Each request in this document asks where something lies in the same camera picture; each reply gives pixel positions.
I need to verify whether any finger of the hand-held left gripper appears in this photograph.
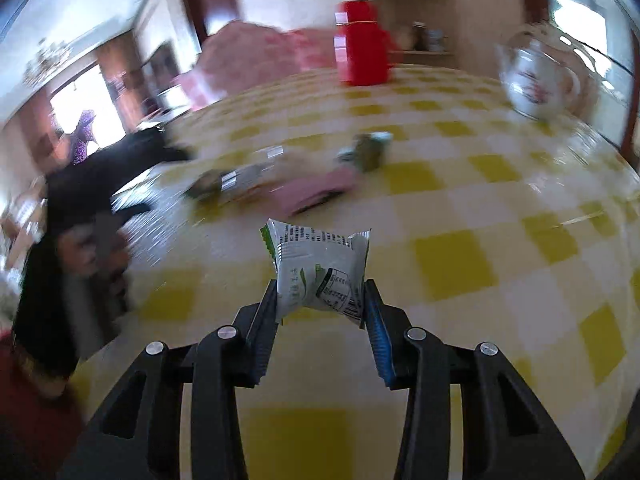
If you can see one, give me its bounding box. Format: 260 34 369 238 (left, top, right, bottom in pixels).
111 201 153 225
112 130 196 173

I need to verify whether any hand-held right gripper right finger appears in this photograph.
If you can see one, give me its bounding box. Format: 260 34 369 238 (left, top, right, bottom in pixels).
362 280 586 480

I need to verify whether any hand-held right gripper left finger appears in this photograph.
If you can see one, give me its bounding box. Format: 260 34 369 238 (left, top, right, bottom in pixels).
57 280 279 480

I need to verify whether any ceiling chandelier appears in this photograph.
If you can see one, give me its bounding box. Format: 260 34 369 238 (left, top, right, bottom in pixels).
24 37 72 86

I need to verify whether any brown wooden door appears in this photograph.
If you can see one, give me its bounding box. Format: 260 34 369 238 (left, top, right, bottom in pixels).
177 0 241 46

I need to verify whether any yellow checked tablecloth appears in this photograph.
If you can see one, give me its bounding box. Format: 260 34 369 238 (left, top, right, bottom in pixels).
75 62 640 480

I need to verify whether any pink snack packet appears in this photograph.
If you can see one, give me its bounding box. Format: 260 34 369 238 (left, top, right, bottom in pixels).
272 167 358 216

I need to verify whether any red thermos jug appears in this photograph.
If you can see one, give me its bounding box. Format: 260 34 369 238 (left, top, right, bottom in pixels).
334 0 393 87

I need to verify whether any person's left hand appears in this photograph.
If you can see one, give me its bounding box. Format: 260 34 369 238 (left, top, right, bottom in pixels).
59 222 133 316

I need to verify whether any white floral teapot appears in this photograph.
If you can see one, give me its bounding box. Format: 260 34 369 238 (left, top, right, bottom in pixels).
495 30 588 122

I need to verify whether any white green snack packet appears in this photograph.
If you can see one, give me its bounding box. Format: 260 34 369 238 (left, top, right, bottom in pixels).
259 218 372 330

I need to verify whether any pink checked chair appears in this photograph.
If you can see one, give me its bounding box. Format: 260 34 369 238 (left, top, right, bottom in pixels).
177 21 346 111

